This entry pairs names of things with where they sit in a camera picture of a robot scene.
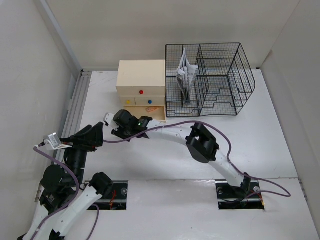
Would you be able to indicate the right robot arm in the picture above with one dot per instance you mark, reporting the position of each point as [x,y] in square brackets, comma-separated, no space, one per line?
[200,142]

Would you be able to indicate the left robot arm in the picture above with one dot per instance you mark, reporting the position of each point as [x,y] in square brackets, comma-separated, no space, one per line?
[62,202]

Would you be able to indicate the wrist white camera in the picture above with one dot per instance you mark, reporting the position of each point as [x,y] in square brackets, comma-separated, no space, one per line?
[110,123]
[53,143]

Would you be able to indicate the cream drawer cabinet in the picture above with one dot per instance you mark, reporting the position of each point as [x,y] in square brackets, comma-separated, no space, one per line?
[146,75]

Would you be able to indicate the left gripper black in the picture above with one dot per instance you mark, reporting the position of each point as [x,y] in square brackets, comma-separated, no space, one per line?
[89,138]

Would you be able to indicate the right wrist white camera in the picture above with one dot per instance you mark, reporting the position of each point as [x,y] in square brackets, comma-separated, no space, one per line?
[110,123]

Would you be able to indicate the aluminium rail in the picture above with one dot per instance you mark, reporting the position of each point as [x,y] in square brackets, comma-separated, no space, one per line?
[75,105]

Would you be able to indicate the white paper manual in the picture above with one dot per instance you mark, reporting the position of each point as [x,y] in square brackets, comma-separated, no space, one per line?
[185,74]

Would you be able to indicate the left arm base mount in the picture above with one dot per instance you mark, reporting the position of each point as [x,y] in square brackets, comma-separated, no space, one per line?
[117,199]

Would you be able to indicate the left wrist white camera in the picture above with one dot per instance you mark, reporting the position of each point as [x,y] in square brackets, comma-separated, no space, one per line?
[53,143]

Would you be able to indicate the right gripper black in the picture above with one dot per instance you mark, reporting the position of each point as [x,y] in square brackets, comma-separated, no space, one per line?
[119,134]

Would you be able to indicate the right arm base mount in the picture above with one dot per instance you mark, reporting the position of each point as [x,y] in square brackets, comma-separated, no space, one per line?
[234,198]

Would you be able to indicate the black wire mesh organizer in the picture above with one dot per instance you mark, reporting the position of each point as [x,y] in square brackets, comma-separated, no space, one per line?
[222,85]

